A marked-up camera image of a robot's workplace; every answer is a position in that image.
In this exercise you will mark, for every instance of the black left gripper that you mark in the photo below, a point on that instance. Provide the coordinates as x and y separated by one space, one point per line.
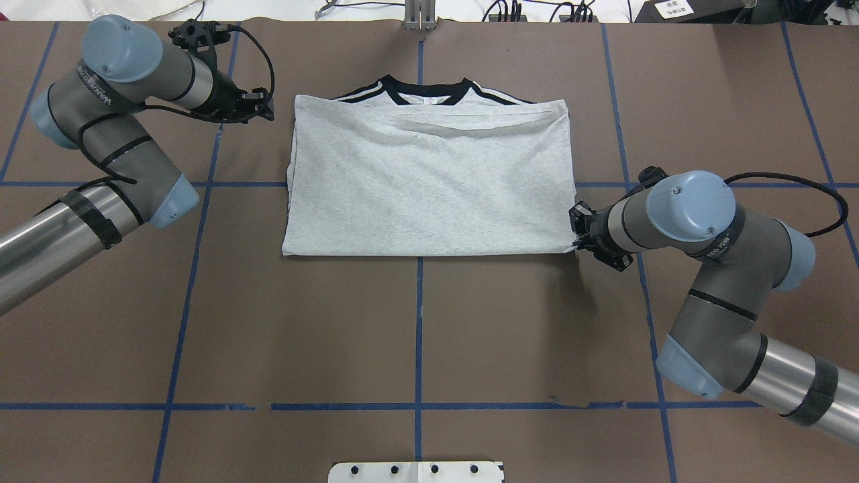
227 96

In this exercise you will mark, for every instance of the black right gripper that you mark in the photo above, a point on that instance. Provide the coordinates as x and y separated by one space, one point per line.
599 231

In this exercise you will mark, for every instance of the grey t-shirt with cartoon print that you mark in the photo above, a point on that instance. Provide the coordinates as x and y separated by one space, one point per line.
399 170

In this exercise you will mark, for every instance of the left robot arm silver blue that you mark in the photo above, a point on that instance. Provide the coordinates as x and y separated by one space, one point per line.
126 68

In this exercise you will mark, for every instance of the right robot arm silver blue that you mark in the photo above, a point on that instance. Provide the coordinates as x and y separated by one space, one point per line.
744 256

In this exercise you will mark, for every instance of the grey orange usb hub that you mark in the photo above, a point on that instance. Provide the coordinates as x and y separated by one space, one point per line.
503 11

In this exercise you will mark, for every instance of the aluminium frame post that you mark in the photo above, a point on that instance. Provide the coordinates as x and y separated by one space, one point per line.
420 15

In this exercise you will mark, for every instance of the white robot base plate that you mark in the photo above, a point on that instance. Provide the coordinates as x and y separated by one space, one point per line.
440 471

